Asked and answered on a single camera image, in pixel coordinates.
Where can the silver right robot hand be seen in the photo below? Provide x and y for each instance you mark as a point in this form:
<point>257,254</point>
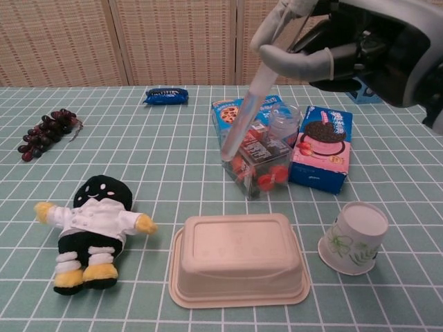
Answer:
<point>380,52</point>

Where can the clear test tube white cap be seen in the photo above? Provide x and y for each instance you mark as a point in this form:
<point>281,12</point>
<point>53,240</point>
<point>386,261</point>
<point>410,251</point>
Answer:
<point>242,117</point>

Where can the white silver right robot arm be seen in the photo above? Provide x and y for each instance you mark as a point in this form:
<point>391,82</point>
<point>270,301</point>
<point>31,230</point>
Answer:
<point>436,121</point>

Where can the light blue cube box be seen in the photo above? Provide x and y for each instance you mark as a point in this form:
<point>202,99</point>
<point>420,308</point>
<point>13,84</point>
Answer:
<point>367,97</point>

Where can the pink blue Oreo box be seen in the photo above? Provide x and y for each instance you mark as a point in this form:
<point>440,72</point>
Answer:
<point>320,155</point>

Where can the clear plastic beaker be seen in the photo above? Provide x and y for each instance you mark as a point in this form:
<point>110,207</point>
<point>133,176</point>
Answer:
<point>284,126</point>

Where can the clear plastic box red items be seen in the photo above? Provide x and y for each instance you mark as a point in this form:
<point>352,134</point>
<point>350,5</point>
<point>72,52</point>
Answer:
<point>263,166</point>

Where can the blue chocolate chip cookie box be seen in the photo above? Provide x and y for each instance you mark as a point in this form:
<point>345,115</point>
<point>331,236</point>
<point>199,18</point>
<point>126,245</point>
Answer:
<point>226,114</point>

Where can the white paper cup green print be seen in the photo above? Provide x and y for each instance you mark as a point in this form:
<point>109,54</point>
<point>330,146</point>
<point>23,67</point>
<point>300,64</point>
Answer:
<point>349,242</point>

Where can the woven bamboo folding screen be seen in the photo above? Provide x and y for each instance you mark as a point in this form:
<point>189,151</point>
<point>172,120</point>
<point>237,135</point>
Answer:
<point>173,41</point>

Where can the blue Oreo snack pack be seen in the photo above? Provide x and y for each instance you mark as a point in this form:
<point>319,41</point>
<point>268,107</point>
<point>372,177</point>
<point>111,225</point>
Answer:
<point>166,96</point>

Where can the beige pulp food container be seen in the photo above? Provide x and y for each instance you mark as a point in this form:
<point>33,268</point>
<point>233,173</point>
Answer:
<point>239,256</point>

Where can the green checked tablecloth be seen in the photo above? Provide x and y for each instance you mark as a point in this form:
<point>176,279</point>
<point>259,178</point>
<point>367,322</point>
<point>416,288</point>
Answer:
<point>155,166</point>

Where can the black plush doll white coat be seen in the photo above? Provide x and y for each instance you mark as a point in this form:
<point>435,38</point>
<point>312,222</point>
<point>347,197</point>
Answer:
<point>91,221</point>

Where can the dark purple grape bunch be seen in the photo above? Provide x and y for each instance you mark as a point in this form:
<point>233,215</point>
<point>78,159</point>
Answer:
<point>45,133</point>

